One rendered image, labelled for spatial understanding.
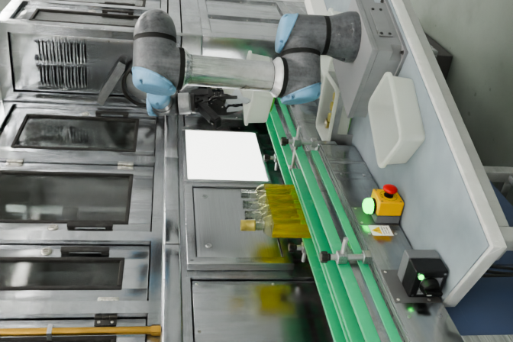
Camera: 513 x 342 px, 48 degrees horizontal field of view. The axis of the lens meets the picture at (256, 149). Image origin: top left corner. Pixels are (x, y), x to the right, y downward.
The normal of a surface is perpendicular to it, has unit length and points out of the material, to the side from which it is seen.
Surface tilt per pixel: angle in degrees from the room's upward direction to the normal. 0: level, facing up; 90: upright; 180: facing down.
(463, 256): 0
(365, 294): 90
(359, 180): 90
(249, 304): 91
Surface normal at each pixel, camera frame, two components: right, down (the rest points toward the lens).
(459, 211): -0.99, -0.04
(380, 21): 0.15, -0.66
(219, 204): 0.12, -0.86
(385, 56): 0.08, 0.75
